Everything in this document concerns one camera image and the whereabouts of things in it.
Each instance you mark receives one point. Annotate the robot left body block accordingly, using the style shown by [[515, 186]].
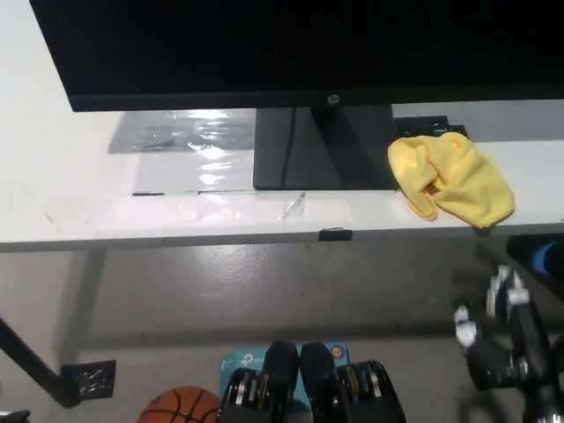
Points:
[[260, 388]]

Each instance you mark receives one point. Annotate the yellow microfibre cloth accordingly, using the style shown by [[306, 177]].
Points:
[[462, 176]]

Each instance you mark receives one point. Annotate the thin black tape strip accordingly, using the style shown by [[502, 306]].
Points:
[[148, 194]]

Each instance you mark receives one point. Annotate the orange basketball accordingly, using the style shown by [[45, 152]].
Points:
[[176, 407]]

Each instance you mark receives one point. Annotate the teal tp-link box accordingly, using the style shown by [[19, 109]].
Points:
[[244, 359]]

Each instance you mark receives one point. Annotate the clear shiny plastic film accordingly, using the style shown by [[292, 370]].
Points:
[[185, 132]]

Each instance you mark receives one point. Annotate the black slanted desk leg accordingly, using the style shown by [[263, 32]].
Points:
[[31, 357]]

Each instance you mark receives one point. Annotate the black tape patch on desk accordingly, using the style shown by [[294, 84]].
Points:
[[423, 125]]

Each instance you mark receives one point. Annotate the grey desk leg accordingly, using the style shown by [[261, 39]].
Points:
[[81, 304]]

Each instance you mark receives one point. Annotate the black HP computer monitor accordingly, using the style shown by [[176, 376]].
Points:
[[247, 48]]

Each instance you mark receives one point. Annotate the black tape piece desk edge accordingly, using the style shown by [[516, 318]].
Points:
[[336, 234]]

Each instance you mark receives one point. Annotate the black object with blue part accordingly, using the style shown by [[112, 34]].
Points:
[[535, 257]]

